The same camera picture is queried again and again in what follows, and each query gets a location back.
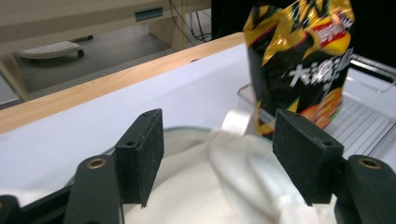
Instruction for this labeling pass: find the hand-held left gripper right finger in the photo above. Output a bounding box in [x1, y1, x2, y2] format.
[272, 108, 345, 207]

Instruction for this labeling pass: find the bundle of black cables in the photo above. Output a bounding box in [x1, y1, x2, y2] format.
[168, 0, 213, 43]

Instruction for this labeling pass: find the flat grey device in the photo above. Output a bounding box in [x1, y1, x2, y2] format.
[18, 40, 86, 61]

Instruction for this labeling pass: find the clear plastic container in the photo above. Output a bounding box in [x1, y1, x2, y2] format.
[236, 52, 396, 164]

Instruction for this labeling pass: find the white patterned tote bag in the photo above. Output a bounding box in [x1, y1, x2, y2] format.
[64, 106, 396, 224]

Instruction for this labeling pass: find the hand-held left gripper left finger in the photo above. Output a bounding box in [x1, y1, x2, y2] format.
[114, 107, 165, 209]

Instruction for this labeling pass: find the light wooden desk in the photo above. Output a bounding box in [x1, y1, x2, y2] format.
[0, 0, 213, 102]

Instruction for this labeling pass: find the black yellow chips bag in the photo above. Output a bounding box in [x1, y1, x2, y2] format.
[242, 0, 357, 138]

